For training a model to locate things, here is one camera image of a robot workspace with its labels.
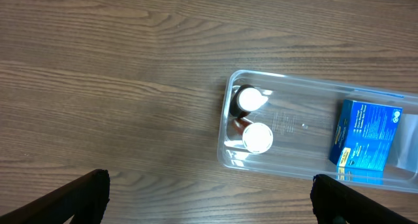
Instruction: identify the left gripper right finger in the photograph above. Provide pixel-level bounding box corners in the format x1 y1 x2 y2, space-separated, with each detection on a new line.
310 174 415 224

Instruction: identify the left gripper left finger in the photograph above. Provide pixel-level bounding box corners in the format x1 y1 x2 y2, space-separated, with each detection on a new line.
1 169 110 223

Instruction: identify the blue medicine box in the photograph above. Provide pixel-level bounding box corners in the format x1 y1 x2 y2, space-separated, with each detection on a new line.
329 99 403 172

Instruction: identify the orange tube white cap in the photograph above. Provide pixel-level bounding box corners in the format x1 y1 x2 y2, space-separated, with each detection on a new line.
232 118 274 154

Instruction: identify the black bottle white cap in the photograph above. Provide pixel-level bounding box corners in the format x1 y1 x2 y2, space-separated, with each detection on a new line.
229 84 268 118

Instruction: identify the clear plastic container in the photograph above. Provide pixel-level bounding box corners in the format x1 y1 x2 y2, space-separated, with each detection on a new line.
217 70 417 193

